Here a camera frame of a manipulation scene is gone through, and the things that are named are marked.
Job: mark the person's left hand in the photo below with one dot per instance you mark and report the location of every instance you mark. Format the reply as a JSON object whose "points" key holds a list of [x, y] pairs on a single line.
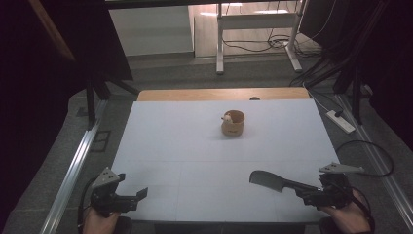
{"points": [[99, 224]]}

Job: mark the round wooden cup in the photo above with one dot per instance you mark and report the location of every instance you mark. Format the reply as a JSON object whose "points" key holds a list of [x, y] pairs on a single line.
{"points": [[234, 128]]}

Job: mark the wooden table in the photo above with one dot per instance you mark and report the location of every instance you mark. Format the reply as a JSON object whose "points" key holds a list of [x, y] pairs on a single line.
{"points": [[195, 94]]}

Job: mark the person's right hand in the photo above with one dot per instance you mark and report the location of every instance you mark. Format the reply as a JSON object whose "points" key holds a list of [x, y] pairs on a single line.
{"points": [[349, 217]]}

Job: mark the white board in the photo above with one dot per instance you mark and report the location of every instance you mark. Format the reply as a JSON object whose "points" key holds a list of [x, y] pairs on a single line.
{"points": [[195, 156]]}

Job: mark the aluminium floor rail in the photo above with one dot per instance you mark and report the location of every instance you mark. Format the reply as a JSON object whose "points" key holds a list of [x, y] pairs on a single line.
{"points": [[376, 152], [76, 162]]}

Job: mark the dark floor socket cover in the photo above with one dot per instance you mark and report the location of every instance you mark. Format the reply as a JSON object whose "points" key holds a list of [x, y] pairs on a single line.
{"points": [[100, 140]]}

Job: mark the black tripod stand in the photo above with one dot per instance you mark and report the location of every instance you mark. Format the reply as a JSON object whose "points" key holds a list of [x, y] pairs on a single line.
{"points": [[354, 74], [97, 87]]}

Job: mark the black plug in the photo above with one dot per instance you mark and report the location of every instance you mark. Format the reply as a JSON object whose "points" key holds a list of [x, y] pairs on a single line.
{"points": [[338, 113]]}

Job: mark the small pale toy figure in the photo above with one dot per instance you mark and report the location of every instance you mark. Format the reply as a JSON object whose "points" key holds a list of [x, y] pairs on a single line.
{"points": [[228, 118]]}

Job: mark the white power strip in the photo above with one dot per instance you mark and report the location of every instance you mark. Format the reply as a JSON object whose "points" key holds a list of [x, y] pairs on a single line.
{"points": [[341, 122]]}

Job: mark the white metal stand frame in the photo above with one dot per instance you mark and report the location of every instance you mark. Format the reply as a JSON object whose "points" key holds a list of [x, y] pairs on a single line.
{"points": [[256, 21]]}

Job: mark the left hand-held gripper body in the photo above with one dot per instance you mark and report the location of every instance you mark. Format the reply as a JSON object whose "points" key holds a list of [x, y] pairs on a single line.
{"points": [[104, 195]]}

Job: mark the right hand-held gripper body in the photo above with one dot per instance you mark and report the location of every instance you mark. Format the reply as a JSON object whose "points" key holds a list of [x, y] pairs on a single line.
{"points": [[336, 191]]}

